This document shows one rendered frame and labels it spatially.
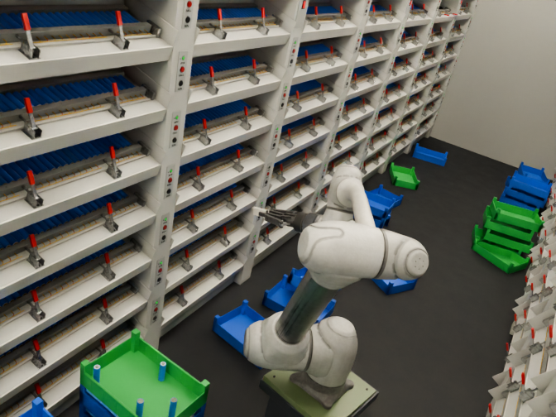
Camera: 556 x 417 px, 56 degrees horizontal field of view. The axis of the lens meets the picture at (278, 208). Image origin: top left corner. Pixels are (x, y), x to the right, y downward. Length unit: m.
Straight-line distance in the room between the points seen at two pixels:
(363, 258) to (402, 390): 1.23
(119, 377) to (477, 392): 1.61
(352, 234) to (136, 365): 0.78
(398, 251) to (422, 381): 1.28
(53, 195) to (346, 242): 0.77
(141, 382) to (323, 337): 0.60
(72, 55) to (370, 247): 0.84
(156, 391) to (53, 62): 0.92
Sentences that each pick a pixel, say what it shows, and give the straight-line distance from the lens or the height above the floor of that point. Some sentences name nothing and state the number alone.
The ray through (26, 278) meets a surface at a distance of 1.53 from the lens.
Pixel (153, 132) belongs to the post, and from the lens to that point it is 1.71.
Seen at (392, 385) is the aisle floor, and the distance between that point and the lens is 2.42.
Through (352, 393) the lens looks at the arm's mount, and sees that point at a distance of 2.01.
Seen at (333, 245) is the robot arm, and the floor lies 0.99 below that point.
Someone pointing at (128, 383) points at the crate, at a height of 0.40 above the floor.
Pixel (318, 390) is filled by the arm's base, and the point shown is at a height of 0.25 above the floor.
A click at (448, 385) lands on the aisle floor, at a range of 2.56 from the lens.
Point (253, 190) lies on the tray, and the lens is 2.40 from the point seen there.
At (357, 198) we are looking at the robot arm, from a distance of 1.71.
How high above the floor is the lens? 1.62
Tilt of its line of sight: 28 degrees down
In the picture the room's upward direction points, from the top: 13 degrees clockwise
